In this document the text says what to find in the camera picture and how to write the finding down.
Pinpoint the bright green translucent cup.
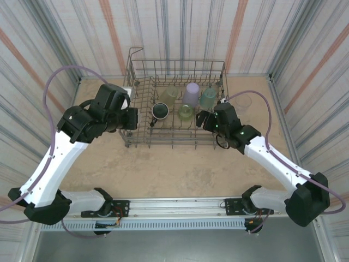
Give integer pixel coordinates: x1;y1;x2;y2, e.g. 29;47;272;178
177;104;195;121

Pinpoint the teal frosted plastic cup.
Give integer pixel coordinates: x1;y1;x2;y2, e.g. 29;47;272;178
198;87;218;109

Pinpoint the clear plastic cup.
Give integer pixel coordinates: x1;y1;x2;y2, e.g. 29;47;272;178
234;94;252;113

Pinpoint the lilac plastic cup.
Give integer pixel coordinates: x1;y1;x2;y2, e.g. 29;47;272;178
182;82;200;106

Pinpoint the black mug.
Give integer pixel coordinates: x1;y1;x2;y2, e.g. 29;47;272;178
149;102;170;128

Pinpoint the grey wire dish rack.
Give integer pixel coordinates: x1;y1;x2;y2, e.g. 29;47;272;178
119;46;232;150

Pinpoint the yellow frosted plastic cup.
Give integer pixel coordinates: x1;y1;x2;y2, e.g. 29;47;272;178
159;86;179;108

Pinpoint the aluminium side profile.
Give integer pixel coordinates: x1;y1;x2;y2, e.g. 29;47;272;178
268;73;310;196
45;77;82;199

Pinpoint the grey metal panel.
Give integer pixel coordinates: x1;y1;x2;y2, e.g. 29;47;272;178
20;218;327;262

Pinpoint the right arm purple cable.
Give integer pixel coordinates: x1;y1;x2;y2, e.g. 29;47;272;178
227;90;347;235

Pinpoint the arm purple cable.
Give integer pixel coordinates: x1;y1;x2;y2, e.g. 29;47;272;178
227;90;347;235
0;65;129;240

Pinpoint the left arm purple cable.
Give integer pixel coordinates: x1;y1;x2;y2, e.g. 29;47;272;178
0;65;129;240

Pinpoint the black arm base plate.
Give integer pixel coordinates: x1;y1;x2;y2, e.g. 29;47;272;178
81;200;130;218
225;196;274;216

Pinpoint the aluminium mounting rail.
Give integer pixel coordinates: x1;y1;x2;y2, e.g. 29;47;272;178
27;195;327;221

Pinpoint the white slotted cable duct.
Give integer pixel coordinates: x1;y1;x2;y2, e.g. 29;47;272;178
39;219;248;232

